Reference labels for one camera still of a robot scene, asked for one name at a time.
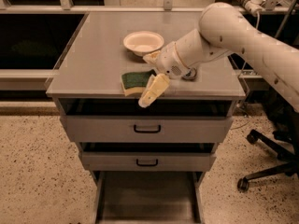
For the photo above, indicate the grey drawer cabinet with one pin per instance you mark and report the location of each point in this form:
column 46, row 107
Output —
column 88, row 80

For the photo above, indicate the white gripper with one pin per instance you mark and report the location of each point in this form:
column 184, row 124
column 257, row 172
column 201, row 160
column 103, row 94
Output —
column 167, row 61

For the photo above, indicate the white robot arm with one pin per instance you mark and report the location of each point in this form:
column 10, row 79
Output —
column 223, row 30

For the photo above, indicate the silver drink can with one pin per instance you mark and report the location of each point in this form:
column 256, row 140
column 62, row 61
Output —
column 191, row 75

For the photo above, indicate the diagonal metal rod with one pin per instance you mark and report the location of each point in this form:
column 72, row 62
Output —
column 285, row 19

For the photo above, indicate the green and yellow sponge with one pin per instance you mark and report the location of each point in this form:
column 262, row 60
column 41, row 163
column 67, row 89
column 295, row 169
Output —
column 135, row 82

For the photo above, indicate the white power strip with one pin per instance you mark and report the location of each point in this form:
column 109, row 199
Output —
column 252, row 6

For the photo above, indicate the grey top drawer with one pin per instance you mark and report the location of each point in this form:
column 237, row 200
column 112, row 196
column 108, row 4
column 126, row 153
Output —
column 93, row 129

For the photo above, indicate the white paper bowl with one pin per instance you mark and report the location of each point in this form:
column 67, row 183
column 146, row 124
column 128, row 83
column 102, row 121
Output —
column 143, row 42

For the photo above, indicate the grey middle drawer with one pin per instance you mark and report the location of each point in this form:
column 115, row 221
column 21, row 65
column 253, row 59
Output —
column 147, row 162

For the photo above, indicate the grey open bottom drawer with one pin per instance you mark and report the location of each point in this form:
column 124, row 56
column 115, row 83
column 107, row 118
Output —
column 148, row 198

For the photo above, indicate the metal railing frame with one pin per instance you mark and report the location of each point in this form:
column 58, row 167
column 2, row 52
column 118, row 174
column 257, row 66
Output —
column 124, row 3

